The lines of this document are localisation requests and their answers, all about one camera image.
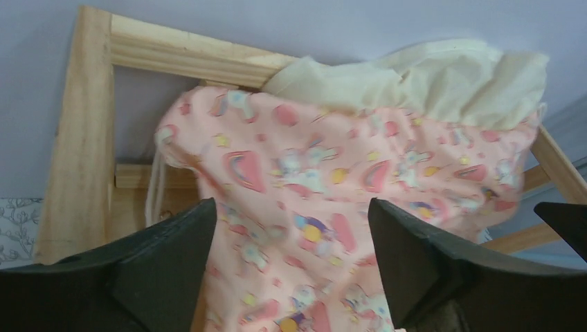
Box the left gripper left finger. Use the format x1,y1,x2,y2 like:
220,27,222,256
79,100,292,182
1,199,217,331

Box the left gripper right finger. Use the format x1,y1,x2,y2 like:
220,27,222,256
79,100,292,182
368,199,586,331

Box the wooden pet bed frame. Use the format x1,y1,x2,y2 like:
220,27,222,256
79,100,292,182
35,6,586,262

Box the pink patterned bed cushion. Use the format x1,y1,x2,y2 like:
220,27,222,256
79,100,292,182
150,39,548,331

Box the floral table mat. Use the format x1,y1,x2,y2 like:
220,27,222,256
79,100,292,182
1,198,43,269

